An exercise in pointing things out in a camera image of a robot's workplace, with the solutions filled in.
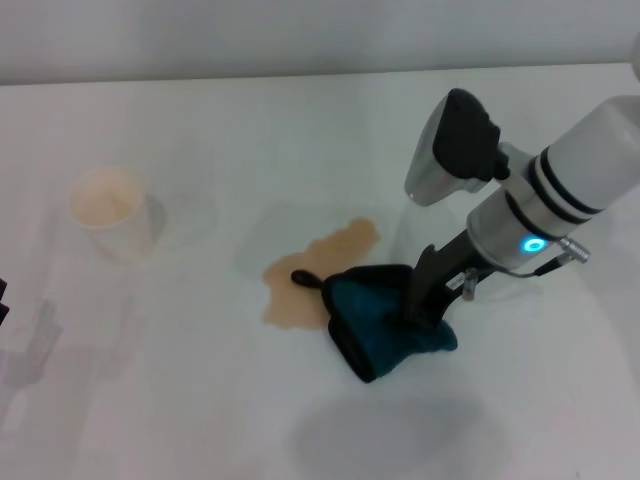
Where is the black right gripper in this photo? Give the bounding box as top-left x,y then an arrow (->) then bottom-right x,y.
399,232 -> 484,331

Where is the blue rag with black trim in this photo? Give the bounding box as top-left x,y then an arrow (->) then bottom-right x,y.
289,264 -> 459,385

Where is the clear plastic cable clip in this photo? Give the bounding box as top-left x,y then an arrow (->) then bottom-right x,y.
459,267 -> 480,302

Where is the thin grey wrist cable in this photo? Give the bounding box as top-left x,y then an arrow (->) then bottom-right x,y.
492,238 -> 592,282

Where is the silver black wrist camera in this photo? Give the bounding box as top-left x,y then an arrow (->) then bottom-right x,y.
403,88 -> 511,206

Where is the white paper cup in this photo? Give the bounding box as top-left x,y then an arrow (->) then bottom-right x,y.
67,165 -> 169,261

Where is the brown water stain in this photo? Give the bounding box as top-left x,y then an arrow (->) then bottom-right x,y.
261,216 -> 384,332

